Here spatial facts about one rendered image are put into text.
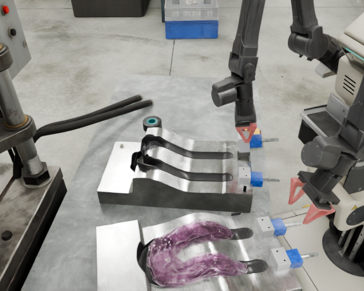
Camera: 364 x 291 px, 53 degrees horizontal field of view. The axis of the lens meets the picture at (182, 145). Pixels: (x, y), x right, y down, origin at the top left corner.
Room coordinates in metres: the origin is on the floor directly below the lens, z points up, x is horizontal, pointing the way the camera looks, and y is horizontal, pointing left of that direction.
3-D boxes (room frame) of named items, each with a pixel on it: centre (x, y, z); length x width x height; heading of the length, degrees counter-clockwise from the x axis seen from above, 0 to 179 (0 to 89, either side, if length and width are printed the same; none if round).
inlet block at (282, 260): (0.56, -0.30, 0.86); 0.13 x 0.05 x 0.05; 101
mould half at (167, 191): (0.92, 0.02, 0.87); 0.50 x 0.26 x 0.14; 83
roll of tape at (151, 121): (1.24, 0.12, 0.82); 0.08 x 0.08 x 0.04
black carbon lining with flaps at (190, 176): (0.91, 0.00, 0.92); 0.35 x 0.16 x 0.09; 83
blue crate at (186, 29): (4.19, -0.15, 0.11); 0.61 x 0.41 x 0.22; 87
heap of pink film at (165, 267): (0.56, -0.03, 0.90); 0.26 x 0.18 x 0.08; 101
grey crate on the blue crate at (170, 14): (4.19, -0.15, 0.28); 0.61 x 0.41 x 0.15; 87
